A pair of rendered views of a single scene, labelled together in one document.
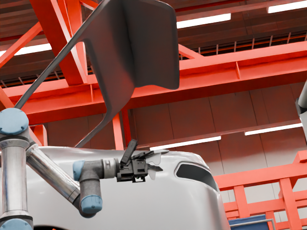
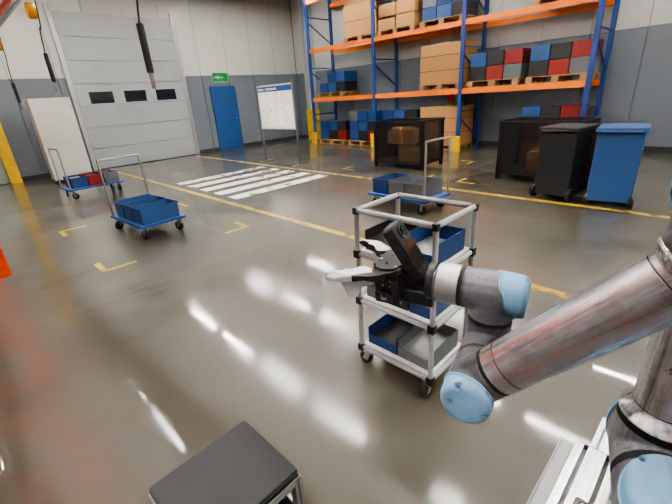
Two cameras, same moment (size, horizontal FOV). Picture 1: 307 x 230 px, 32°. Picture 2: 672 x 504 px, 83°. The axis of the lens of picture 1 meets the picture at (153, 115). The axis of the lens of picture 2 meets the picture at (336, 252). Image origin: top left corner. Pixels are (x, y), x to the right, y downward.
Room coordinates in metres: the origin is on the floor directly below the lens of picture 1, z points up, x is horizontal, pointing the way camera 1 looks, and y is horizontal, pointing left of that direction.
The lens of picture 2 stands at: (2.47, 0.49, 1.55)
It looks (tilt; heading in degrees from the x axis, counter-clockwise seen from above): 22 degrees down; 226
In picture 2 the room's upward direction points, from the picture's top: 4 degrees counter-clockwise
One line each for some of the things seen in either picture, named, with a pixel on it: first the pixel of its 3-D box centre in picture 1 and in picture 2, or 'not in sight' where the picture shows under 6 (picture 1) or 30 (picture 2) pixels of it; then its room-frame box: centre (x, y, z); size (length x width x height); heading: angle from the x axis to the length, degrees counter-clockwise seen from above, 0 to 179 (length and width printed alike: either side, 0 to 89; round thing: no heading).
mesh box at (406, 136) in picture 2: not in sight; (408, 142); (-4.74, -4.37, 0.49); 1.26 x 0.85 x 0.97; 90
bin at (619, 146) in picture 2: not in sight; (616, 165); (-3.54, -0.38, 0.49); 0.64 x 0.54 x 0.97; 6
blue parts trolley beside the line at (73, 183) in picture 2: not in sight; (87, 169); (0.48, -8.47, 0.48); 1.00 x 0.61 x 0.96; 4
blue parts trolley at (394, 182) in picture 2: not in sight; (408, 172); (-2.00, -2.52, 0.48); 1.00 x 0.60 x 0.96; 87
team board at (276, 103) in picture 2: not in sight; (277, 123); (-3.65, -7.49, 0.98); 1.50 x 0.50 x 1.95; 89
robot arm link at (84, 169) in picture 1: (88, 170); (493, 292); (1.88, 0.27, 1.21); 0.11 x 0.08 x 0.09; 103
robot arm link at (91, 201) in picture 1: (90, 197); (485, 344); (1.89, 0.27, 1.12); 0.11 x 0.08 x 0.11; 13
